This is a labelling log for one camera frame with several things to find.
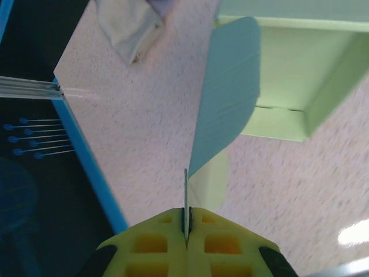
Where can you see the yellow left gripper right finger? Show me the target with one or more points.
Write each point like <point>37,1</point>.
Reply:
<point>230,254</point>

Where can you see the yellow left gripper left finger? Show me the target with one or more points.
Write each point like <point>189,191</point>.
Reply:
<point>144,254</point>

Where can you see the green paper box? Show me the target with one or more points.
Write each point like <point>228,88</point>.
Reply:
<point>288,57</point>

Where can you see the blue table edge strip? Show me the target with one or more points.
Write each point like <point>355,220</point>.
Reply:
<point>92,161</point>

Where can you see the folded beige cloth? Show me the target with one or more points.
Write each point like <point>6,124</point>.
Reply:
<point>129,29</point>

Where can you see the aluminium frame post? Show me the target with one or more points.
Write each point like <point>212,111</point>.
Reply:
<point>29,88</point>

